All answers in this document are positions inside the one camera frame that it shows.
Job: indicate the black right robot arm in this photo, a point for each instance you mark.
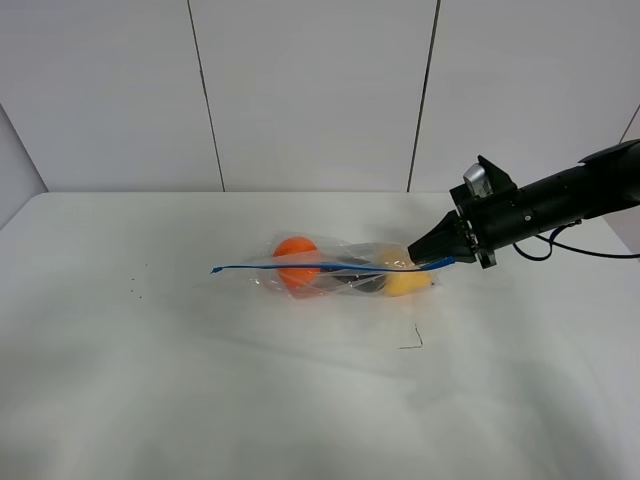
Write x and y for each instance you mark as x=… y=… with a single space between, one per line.
x=492 y=212

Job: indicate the yellow pear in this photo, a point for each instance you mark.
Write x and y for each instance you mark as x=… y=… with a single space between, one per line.
x=401 y=284

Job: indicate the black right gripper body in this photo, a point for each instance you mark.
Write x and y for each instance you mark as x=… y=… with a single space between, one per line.
x=464 y=205

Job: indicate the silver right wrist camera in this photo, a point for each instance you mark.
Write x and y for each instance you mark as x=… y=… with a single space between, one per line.
x=477 y=181

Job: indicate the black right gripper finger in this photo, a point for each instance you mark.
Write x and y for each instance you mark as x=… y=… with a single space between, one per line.
x=435 y=261
x=445 y=240

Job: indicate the clear zip bag blue zipper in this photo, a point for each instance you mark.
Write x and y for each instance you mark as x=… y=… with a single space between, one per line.
x=262 y=267

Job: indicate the orange fruit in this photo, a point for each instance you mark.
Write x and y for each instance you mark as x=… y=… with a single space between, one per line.
x=300 y=255

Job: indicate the dark purple eggplant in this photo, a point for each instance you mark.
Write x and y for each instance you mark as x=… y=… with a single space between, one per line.
x=341 y=270

